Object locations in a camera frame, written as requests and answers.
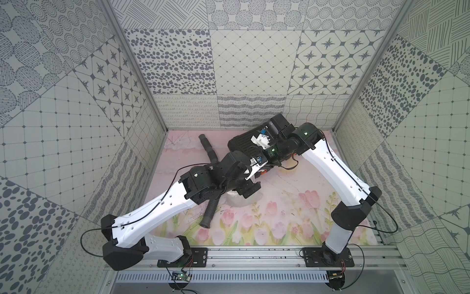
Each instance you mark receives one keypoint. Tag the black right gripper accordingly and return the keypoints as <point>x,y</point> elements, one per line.
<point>277,163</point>

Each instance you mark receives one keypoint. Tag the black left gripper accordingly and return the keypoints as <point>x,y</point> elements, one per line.
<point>248,187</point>

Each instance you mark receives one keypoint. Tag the beige cloth soil bag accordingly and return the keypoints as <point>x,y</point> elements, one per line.
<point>233,199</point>

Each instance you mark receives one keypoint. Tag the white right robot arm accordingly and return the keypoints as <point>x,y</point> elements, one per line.
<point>281,139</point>

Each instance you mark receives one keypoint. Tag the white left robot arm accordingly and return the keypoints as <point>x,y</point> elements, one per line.
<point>129,238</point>

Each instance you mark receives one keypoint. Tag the black plastic tool case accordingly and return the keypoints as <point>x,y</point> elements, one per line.
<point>242,142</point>

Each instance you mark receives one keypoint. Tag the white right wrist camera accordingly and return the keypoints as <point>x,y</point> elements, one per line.
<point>262,140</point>

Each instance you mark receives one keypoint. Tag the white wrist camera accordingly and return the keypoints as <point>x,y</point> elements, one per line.
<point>262,140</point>
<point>256,164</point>

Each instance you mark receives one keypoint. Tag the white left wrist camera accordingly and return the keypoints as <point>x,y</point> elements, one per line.
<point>256,164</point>

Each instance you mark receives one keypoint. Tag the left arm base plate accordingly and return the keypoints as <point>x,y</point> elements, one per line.
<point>197,259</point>

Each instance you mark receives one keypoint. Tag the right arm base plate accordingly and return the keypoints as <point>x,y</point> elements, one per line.
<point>324,257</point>

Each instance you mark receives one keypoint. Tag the aluminium mounting rail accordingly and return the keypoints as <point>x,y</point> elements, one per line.
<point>268,258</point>

